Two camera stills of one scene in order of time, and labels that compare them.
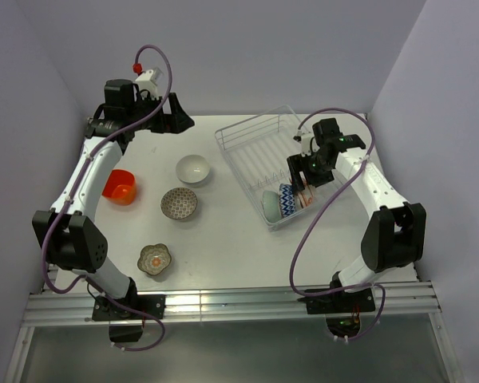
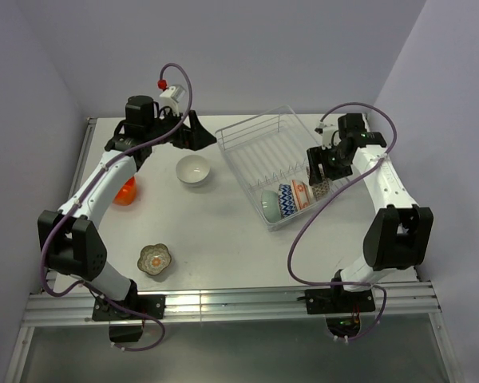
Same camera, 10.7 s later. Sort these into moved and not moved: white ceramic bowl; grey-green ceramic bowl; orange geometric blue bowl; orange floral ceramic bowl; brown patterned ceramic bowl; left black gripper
Moved: brown patterned ceramic bowl; left black gripper
Not moved: grey-green ceramic bowl; orange geometric blue bowl; orange floral ceramic bowl; white ceramic bowl
